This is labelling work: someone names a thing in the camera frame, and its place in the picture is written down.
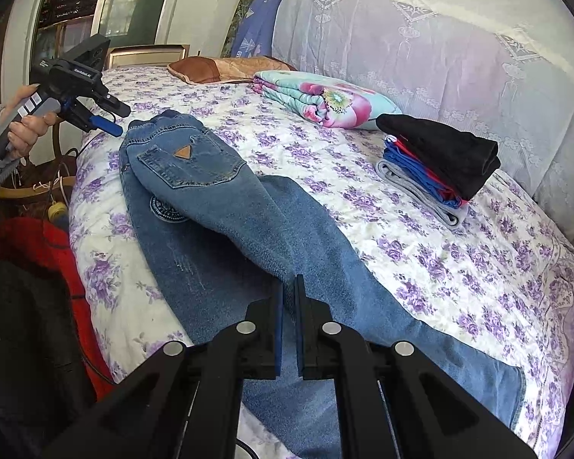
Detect dark cloth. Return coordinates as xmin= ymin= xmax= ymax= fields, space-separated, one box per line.
xmin=0 ymin=249 xmax=96 ymax=459

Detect white framed glass door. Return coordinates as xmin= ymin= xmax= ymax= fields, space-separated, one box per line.
xmin=93 ymin=0 xmax=192 ymax=51

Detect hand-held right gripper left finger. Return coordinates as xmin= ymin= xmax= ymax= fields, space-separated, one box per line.
xmin=43 ymin=281 xmax=285 ymax=459

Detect beige bed frame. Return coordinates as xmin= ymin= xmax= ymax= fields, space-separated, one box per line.
xmin=108 ymin=44 xmax=189 ymax=70

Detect folded red blue garment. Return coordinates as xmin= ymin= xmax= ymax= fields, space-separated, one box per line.
xmin=383 ymin=136 xmax=470 ymax=208

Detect blue patterned bedding bag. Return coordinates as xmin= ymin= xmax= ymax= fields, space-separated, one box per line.
xmin=230 ymin=0 xmax=297 ymax=58

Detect blue denim pants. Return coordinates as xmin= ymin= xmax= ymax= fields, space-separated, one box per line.
xmin=119 ymin=109 xmax=527 ymax=459

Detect green floral picture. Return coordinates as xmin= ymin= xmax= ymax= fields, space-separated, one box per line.
xmin=220 ymin=0 xmax=264 ymax=58

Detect black cable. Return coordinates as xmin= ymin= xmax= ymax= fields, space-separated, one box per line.
xmin=71 ymin=291 xmax=120 ymax=386

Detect purple floral bedspread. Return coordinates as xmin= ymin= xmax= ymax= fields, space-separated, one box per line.
xmin=67 ymin=64 xmax=574 ymax=459

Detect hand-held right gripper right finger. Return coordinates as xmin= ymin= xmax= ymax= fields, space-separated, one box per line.
xmin=293 ymin=275 xmax=539 ymax=459

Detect person's left hand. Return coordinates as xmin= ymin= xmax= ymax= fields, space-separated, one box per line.
xmin=2 ymin=83 xmax=60 ymax=161

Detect folded black garment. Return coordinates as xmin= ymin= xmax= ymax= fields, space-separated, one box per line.
xmin=376 ymin=113 xmax=501 ymax=202

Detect folded grey garment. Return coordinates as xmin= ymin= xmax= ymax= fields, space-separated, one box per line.
xmin=375 ymin=160 xmax=470 ymax=228

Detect brown pillow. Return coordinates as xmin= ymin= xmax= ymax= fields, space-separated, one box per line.
xmin=166 ymin=56 xmax=297 ymax=86

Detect red cloth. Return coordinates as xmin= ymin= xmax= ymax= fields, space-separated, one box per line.
xmin=0 ymin=215 xmax=116 ymax=397

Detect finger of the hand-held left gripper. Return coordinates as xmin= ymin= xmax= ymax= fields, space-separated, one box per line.
xmin=95 ymin=90 xmax=132 ymax=118
xmin=73 ymin=104 xmax=124 ymax=137

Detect folded floral blanket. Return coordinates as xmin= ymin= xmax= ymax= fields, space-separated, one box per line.
xmin=251 ymin=70 xmax=403 ymax=131

